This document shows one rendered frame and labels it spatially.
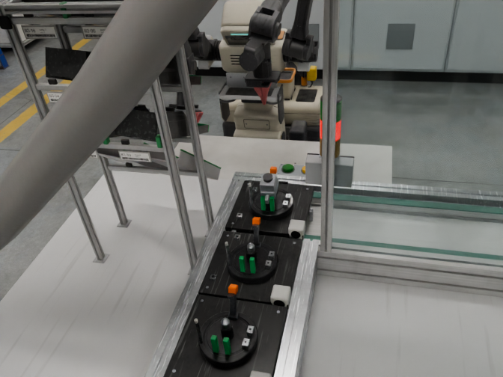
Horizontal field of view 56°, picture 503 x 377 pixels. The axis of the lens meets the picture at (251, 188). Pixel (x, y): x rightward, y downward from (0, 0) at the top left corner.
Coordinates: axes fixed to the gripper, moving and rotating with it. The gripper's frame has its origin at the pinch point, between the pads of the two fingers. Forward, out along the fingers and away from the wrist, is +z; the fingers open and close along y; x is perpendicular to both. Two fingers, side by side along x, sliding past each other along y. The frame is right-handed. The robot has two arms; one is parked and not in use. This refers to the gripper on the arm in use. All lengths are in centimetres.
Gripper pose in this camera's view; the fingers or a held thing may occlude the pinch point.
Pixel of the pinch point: (264, 102)
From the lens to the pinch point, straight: 151.5
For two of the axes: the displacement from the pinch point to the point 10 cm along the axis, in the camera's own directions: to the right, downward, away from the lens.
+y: 9.7, 0.8, -2.4
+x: 2.4, -6.0, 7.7
